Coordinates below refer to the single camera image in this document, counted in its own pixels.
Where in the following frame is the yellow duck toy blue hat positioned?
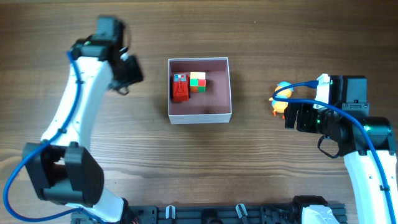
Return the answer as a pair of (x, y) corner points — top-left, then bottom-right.
(269, 82), (293, 119)

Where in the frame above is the red toy fire truck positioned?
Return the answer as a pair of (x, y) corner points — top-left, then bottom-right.
(172, 73), (190, 103)

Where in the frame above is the multicolour puzzle cube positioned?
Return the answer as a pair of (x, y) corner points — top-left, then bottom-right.
(190, 72), (206, 93)

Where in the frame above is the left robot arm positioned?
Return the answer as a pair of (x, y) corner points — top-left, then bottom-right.
(22, 16), (144, 223)

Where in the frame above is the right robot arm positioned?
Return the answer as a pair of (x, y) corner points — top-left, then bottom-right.
(284, 74), (397, 223)

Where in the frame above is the white box pink interior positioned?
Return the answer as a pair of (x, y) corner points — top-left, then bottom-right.
(168, 57), (232, 124)

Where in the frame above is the left blue cable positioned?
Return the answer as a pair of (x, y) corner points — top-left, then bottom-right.
(2, 51), (106, 223)

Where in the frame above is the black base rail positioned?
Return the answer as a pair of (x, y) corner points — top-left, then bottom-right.
(70, 202), (346, 224)

